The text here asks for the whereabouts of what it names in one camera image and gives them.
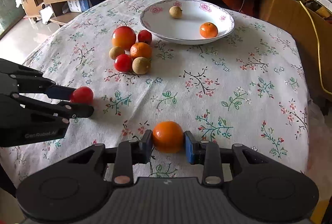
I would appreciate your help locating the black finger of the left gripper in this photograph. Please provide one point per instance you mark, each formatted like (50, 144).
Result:
(32, 111)

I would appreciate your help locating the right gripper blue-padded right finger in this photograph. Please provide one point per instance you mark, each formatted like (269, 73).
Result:
(208, 155)

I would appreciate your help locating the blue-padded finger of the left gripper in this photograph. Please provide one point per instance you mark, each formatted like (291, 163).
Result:
(37, 84)

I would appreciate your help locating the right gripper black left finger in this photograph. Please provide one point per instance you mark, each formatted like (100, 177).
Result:
(129, 153)

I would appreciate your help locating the red cherry tomato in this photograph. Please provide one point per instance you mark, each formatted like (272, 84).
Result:
(123, 63)
(144, 36)
(82, 95)

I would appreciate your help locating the small orange mandarin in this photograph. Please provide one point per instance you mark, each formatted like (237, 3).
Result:
(208, 30)

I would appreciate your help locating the tan longan fruit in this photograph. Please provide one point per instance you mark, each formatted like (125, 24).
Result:
(175, 12)
(141, 65)
(115, 52)

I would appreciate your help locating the floral white tablecloth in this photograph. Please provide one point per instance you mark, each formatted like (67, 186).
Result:
(246, 88)

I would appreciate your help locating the large red-orange tomato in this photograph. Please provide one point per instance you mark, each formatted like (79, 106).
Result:
(123, 37)

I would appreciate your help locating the white floral porcelain bowl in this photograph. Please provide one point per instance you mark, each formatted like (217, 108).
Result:
(185, 30)

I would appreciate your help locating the cardboard box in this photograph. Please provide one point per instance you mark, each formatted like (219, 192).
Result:
(314, 48)

